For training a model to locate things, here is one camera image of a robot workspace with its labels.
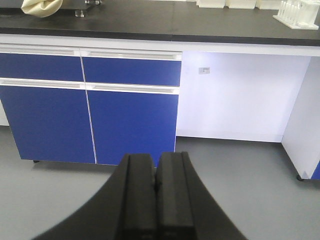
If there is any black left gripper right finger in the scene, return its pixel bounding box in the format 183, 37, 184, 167
155, 152, 246, 240

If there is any blue white lab cabinet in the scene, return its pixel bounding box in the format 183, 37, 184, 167
0, 34, 320, 165

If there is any cream cloth bag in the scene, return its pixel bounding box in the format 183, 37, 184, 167
21, 0, 63, 18

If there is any white blue side cabinet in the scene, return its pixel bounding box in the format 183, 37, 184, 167
281, 57, 320, 180

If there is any middle white storage bin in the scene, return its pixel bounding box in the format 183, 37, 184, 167
225, 0, 257, 10

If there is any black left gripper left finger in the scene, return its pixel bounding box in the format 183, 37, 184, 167
36, 153, 157, 240

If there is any white storage bin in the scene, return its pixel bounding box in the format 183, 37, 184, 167
255, 0, 282, 10
196, 0, 226, 9
225, 0, 257, 10

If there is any right white storage bin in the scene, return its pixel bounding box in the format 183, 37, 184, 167
255, 0, 282, 10

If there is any black stand base plate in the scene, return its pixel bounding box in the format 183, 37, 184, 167
60, 0, 104, 18

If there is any white test tube rack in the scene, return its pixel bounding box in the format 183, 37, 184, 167
272, 0, 320, 30

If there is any small white wall label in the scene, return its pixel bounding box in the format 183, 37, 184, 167
198, 67, 211, 75

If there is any left white storage bin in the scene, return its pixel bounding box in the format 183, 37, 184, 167
196, 0, 226, 9

